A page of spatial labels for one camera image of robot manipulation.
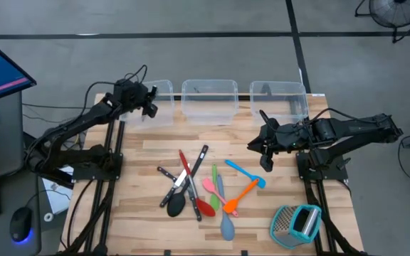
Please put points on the red spoon with metal shaft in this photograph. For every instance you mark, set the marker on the red spoon with metal shaft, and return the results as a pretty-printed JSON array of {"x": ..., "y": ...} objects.
[{"x": 206, "y": 208}]

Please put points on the green silicone spatula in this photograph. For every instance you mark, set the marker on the green silicone spatula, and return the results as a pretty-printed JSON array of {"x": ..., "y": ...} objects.
[{"x": 214, "y": 170}]

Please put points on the black floor fan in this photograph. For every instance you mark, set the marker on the black floor fan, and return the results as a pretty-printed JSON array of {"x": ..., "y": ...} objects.
[{"x": 397, "y": 12}]

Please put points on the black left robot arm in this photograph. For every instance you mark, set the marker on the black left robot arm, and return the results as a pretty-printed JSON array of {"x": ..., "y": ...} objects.
[{"x": 84, "y": 122}]

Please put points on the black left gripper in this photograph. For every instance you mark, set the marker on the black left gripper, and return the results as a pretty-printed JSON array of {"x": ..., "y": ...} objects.
[{"x": 130, "y": 94}]

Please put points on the white table label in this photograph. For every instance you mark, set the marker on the white table label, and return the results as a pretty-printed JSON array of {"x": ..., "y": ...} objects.
[{"x": 318, "y": 95}]

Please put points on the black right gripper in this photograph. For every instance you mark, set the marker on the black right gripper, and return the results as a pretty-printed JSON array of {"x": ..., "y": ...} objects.
[{"x": 279, "y": 137}]

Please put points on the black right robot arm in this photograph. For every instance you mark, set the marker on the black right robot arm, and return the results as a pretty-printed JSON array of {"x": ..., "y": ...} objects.
[{"x": 351, "y": 129}]

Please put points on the orange silicone spatula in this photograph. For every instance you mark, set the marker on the orange silicone spatula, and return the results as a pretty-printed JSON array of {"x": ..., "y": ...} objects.
[{"x": 230, "y": 206}]

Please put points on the white tape roll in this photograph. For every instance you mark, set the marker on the white tape roll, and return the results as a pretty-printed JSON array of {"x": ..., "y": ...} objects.
[{"x": 48, "y": 213}]

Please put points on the black computer mouse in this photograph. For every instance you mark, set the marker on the black computer mouse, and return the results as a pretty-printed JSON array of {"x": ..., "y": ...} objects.
[{"x": 20, "y": 224}]

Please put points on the white paper sheet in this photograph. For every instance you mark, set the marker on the white paper sheet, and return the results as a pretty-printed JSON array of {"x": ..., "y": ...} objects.
[{"x": 61, "y": 199}]

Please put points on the grey-blue silicone spoon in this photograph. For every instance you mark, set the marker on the grey-blue silicone spoon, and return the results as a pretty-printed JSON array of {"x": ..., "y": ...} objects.
[{"x": 227, "y": 229}]

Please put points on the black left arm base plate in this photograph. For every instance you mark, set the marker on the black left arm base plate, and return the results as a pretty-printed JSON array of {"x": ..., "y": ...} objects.
[{"x": 116, "y": 167}]

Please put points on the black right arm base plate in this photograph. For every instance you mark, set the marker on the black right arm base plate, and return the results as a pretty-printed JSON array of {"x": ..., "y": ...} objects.
[{"x": 336, "y": 170}]

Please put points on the blue silicone spatula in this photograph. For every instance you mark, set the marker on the blue silicone spatula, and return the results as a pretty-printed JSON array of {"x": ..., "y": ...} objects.
[{"x": 260, "y": 182}]

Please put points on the teal steel box grater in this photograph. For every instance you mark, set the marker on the teal steel box grater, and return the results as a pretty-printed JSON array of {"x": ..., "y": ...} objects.
[{"x": 283, "y": 224}]

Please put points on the clear plastic bin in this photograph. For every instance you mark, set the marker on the clear plastic bin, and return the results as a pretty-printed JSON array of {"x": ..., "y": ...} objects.
[
  {"x": 164, "y": 113},
  {"x": 208, "y": 103},
  {"x": 279, "y": 99}
]

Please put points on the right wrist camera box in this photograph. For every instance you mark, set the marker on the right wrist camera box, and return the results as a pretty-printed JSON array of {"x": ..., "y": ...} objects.
[{"x": 266, "y": 163}]

